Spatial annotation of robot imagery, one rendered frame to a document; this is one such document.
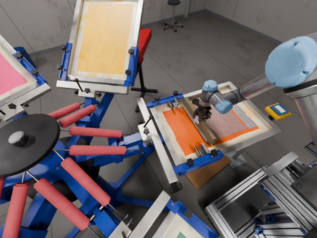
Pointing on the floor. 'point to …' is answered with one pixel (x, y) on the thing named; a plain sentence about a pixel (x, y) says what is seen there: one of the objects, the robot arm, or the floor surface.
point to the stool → (173, 14)
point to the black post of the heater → (142, 88)
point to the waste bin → (25, 55)
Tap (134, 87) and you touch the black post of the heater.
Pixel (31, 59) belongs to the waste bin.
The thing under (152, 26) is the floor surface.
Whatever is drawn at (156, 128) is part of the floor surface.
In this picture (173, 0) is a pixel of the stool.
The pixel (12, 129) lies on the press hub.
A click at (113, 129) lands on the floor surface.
